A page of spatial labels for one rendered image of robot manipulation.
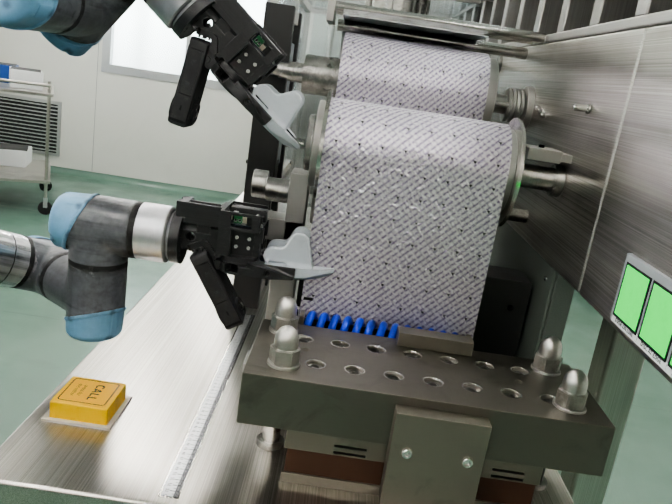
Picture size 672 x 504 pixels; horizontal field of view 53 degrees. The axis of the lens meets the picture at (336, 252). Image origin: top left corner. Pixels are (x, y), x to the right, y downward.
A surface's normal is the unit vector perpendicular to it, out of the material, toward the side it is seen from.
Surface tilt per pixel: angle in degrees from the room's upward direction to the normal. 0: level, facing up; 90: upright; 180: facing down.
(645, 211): 90
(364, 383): 0
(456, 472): 90
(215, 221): 90
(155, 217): 44
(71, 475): 0
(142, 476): 0
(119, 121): 90
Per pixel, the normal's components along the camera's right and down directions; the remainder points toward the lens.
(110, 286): 0.67, 0.29
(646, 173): -0.99, -0.15
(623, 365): -0.03, 0.25
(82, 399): 0.15, -0.95
